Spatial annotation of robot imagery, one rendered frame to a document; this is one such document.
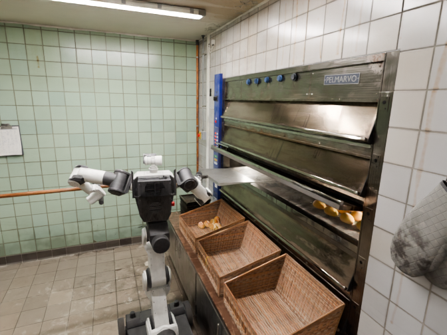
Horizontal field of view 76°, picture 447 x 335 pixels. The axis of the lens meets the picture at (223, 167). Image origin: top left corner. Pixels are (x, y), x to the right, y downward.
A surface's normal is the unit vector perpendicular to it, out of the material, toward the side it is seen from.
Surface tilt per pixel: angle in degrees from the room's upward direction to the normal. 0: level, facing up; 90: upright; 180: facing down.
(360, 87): 90
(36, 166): 90
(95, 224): 90
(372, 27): 90
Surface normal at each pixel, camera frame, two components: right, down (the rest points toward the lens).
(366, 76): -0.93, 0.07
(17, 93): 0.38, 0.22
